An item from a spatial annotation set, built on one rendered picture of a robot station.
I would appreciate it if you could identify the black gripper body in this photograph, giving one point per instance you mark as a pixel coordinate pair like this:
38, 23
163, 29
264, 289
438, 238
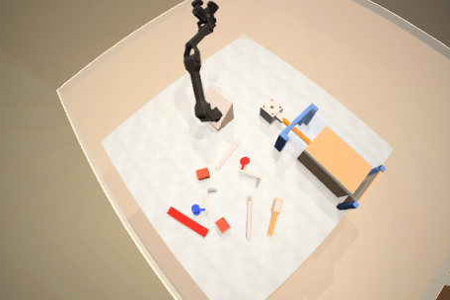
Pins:
196, 2

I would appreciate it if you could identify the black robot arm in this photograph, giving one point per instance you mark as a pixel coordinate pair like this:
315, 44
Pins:
202, 109

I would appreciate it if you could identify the grey metal cylinder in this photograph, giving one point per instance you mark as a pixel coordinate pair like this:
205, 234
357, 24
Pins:
249, 215

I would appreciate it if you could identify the red flat bar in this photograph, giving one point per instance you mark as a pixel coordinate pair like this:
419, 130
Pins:
187, 221

